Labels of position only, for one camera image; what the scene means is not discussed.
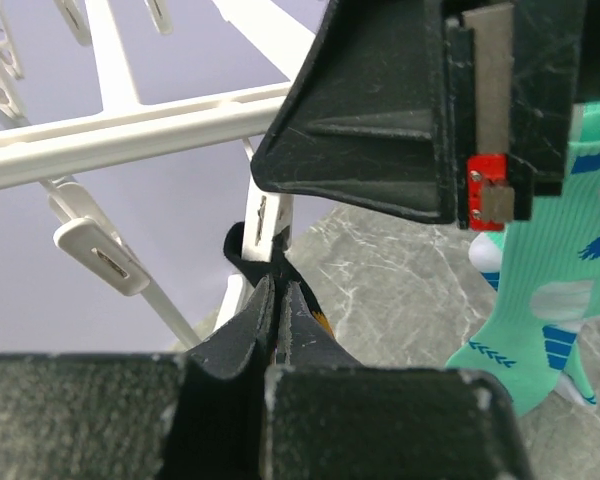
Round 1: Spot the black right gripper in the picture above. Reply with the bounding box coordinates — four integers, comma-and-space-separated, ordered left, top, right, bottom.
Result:
440, 1, 600, 231

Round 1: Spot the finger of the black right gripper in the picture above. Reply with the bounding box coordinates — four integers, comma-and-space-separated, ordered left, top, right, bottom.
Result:
251, 1, 456, 224

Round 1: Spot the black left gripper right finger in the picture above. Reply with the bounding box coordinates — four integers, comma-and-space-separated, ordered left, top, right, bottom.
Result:
262, 283, 533, 479

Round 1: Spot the white hanger clip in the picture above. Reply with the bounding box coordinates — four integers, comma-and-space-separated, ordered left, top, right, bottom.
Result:
41, 176, 151, 296
242, 184, 294, 262

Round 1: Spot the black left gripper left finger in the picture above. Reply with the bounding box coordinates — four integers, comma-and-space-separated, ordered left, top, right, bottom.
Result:
0, 278, 275, 479

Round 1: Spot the silver drying rack stand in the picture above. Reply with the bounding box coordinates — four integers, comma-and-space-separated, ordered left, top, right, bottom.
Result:
141, 273, 253, 352

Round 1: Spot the red black argyle sock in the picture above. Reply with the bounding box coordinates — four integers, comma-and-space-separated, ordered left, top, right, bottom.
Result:
223, 222, 343, 365

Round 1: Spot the white clip sock hanger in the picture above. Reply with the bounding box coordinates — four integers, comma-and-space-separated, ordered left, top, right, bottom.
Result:
0, 1, 315, 190

